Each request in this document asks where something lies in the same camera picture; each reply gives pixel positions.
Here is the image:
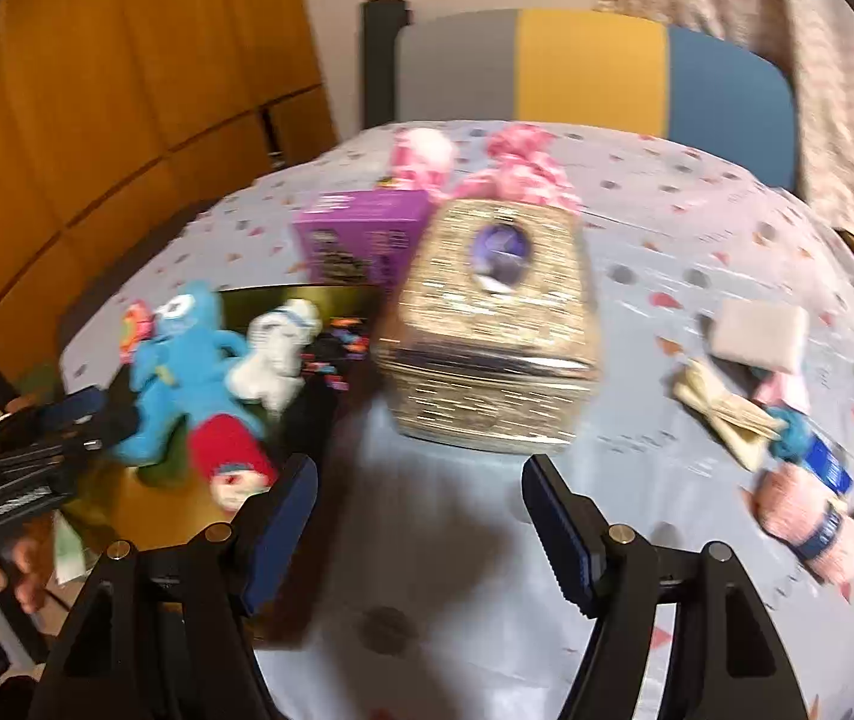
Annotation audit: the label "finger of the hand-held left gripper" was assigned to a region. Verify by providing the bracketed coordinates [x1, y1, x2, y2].
[17, 386, 109, 436]
[59, 409, 141, 466]

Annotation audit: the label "silver ornate tissue box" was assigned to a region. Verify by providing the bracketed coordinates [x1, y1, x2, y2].
[374, 195, 600, 455]

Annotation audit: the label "wooden wardrobe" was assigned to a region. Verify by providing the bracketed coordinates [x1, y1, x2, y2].
[0, 0, 338, 338]

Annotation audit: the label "grey yellow blue chair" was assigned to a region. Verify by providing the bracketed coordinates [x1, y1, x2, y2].
[362, 0, 799, 192]

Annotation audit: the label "white foam sponge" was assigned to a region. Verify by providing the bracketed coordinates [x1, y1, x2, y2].
[708, 298, 810, 376]

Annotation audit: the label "small blue plush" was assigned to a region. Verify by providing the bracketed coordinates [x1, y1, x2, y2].
[768, 405, 818, 462]

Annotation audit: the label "cream tied cloth bundle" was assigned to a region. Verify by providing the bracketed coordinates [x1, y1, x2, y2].
[673, 360, 788, 470]

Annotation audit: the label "pink spotted plush toy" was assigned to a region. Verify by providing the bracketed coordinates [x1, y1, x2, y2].
[385, 124, 585, 211]

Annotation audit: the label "patterned light blue tablecloth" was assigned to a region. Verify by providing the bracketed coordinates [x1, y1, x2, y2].
[59, 120, 854, 720]

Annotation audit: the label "black-haired red doll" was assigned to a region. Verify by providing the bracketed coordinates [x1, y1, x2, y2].
[187, 412, 281, 515]

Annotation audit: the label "white socks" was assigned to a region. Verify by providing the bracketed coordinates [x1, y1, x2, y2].
[232, 298, 323, 410]

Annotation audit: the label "gold-lined dark gift box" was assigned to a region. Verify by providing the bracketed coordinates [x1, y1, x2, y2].
[59, 285, 390, 646]

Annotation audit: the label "pink patterned curtain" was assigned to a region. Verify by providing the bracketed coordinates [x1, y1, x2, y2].
[599, 0, 854, 241]

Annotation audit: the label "black beaded hair ties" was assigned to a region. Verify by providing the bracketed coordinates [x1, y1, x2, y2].
[307, 315, 375, 391]

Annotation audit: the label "purple box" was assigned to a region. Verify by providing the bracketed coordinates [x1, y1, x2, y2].
[292, 187, 432, 286]

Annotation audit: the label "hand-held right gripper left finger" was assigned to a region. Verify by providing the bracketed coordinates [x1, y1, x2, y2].
[29, 454, 320, 720]

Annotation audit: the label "blue tissue packet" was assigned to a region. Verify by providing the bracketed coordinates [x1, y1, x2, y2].
[805, 431, 854, 496]

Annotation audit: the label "pink cloth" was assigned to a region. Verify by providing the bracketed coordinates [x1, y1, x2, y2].
[753, 371, 810, 410]

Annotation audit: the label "blue plush toy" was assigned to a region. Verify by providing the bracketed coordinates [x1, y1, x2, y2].
[112, 281, 255, 466]

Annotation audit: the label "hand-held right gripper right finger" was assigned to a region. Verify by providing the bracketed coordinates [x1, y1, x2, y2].
[524, 454, 810, 720]

